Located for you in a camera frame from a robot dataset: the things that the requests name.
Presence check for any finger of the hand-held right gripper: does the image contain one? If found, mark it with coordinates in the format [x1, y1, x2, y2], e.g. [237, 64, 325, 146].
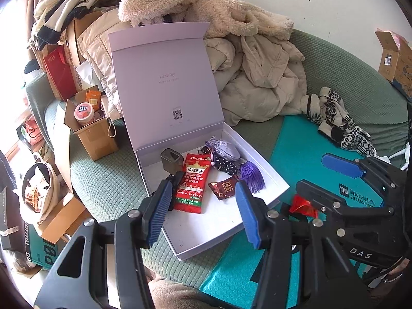
[295, 179, 401, 237]
[321, 152, 409, 207]

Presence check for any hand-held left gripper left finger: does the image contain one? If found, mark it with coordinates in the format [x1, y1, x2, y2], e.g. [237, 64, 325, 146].
[34, 171, 185, 309]

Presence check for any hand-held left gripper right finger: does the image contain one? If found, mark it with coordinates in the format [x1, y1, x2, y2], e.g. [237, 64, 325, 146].
[235, 180, 371, 309]

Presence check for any brown candy packet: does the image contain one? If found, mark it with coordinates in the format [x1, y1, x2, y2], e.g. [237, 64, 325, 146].
[208, 180, 237, 202]

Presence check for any red snack packet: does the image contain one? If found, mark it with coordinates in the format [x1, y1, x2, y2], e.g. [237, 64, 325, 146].
[173, 153, 211, 214]

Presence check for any small black square bottle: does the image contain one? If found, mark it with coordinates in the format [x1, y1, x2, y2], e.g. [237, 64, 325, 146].
[160, 148, 185, 175]

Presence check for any black polka dot scrunchie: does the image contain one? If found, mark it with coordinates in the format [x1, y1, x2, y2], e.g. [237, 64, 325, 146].
[212, 153, 242, 176]

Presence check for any red candy wrapper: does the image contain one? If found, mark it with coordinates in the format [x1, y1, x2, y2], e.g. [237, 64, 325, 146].
[289, 195, 319, 219]

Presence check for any purple sachet with tassel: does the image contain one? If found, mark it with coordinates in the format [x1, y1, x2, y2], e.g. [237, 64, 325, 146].
[198, 137, 267, 194]

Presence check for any white gift box with lid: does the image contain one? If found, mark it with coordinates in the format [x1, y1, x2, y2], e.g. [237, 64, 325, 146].
[108, 22, 291, 261]

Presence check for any person's right hand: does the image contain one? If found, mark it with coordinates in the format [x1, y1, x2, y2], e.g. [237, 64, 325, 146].
[365, 257, 408, 292]

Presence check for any black and cream patterned scarf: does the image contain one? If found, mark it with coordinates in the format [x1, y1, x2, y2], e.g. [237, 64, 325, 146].
[301, 87, 377, 157]

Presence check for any green sofa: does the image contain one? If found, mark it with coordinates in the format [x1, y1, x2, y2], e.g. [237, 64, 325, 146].
[24, 29, 411, 297]

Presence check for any brown fuzzy clothing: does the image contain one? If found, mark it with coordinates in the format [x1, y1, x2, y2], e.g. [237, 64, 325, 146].
[146, 275, 258, 309]

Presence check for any small open cardboard box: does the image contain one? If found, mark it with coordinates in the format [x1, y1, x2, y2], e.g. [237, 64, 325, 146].
[64, 98, 119, 161]

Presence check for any flat cardboard box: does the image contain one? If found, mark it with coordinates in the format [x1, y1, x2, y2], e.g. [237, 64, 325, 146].
[39, 193, 91, 245]

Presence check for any cream tote bag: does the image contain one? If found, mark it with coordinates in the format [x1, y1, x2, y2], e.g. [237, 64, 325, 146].
[18, 162, 65, 235]

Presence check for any open cardboard box blue print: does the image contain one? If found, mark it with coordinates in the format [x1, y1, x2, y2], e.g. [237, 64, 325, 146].
[374, 30, 412, 99]

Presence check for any beige down jacket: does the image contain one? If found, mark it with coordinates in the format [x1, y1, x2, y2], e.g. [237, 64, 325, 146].
[204, 34, 310, 126]

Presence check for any pink jar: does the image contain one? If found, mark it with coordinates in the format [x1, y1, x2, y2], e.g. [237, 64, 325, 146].
[73, 103, 96, 126]

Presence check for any dark green printed carton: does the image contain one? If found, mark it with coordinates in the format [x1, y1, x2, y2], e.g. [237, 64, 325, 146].
[22, 222, 70, 271]

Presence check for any orange packet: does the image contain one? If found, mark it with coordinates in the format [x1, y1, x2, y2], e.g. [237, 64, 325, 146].
[75, 85, 103, 113]

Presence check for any orange printed package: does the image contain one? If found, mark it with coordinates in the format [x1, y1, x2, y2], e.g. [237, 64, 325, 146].
[19, 116, 46, 149]

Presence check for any white paper bag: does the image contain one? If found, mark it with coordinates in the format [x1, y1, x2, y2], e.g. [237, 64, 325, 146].
[75, 61, 104, 91]

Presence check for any beige quilted coat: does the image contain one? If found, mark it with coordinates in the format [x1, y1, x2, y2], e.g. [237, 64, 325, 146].
[77, 11, 129, 119]

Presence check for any red paper bag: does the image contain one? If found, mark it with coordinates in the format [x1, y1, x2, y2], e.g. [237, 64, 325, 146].
[43, 46, 78, 101]

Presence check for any tall cardboard box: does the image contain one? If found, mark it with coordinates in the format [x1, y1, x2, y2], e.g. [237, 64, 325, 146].
[61, 11, 104, 94]

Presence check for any beige fleece coat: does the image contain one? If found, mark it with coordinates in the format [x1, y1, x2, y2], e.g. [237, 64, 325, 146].
[118, 0, 295, 39]

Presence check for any black and cream striped clothing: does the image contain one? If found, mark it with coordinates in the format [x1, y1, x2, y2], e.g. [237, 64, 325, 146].
[27, 0, 129, 52]

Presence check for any white cord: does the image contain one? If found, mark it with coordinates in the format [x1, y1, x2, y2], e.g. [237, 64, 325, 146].
[382, 147, 410, 168]

